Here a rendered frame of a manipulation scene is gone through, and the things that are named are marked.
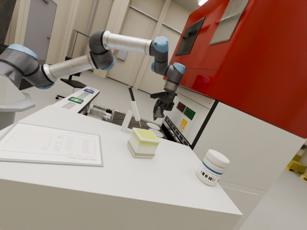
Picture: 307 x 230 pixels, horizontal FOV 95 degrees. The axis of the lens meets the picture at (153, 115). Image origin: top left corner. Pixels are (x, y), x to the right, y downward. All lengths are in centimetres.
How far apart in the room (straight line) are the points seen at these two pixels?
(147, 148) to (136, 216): 17
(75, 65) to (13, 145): 71
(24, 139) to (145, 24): 1020
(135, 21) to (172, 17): 230
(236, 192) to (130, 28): 1001
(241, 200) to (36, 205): 109
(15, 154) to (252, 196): 121
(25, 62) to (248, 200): 155
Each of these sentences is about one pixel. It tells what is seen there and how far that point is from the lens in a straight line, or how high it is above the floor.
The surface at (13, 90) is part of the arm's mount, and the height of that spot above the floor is 89.
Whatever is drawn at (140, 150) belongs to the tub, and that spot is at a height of 99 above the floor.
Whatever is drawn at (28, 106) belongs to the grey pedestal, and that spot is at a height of 82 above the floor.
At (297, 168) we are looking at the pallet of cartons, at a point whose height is 21.
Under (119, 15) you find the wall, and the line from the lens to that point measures 969.
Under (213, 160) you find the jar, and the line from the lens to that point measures 49.
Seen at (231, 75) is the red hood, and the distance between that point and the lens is 73.
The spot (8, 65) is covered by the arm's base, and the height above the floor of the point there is 99.
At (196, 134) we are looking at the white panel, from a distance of 72.
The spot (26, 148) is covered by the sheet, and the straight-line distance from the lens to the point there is 41.
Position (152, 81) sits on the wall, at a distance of 1018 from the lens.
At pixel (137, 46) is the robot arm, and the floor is 131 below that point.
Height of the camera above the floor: 120
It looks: 14 degrees down
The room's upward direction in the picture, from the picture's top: 23 degrees clockwise
